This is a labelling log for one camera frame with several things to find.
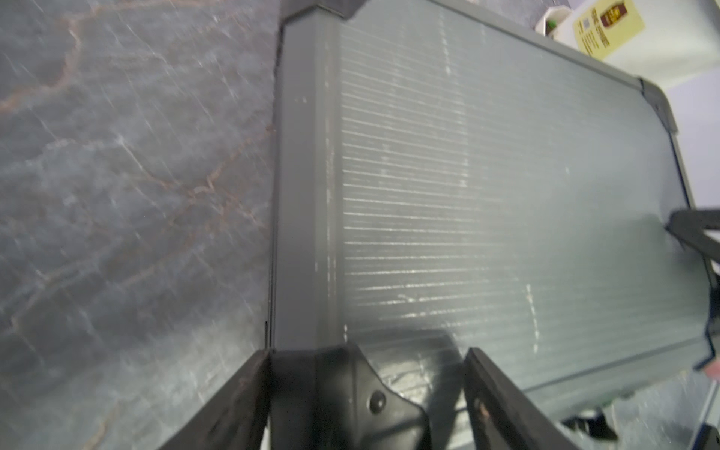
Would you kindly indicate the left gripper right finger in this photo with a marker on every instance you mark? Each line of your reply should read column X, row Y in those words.
column 501, row 416

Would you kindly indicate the potted green plant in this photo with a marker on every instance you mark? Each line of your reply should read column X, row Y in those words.
column 668, row 42

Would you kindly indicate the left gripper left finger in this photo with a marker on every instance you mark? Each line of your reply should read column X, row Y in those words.
column 236, row 416

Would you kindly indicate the dark grey poker case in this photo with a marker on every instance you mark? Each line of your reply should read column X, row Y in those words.
column 449, row 180

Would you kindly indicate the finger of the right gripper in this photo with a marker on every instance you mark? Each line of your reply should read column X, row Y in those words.
column 689, row 226

